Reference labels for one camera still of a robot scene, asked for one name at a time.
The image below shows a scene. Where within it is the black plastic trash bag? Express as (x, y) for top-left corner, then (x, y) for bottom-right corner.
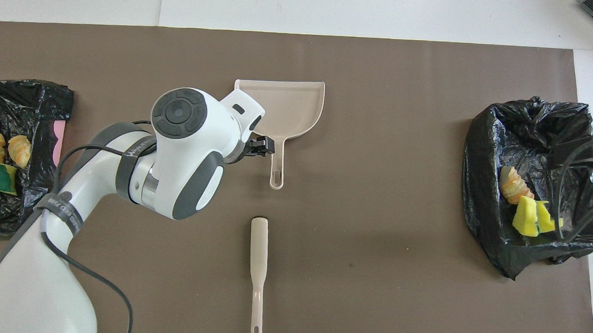
(458, 93), (593, 284)
(0, 77), (75, 240)

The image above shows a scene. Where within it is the pale beige foam piece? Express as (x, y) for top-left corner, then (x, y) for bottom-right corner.
(6, 134), (33, 170)

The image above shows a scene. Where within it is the yellow-green sponge piece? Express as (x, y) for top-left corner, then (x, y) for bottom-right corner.
(0, 162), (20, 197)

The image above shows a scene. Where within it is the yellow sponge piece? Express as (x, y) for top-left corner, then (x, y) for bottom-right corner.
(510, 195), (542, 238)
(534, 200), (565, 234)

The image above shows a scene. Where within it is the pink plastic bin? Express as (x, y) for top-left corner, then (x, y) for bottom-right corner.
(50, 119), (70, 168)

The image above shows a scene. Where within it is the beige plastic dustpan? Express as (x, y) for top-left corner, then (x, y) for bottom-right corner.
(229, 77), (326, 193)

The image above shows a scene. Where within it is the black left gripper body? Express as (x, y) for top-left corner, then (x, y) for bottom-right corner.
(224, 129), (260, 167)

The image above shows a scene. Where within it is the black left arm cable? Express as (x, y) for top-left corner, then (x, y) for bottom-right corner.
(35, 115), (152, 333)

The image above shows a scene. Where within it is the beige crusty foam chunk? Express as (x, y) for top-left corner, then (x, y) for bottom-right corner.
(498, 165), (537, 206)

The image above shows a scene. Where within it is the brown paper table mat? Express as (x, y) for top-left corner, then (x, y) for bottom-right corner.
(0, 20), (593, 333)

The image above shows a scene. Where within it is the beige brush with black bristles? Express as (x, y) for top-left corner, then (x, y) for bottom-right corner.
(246, 216), (270, 333)

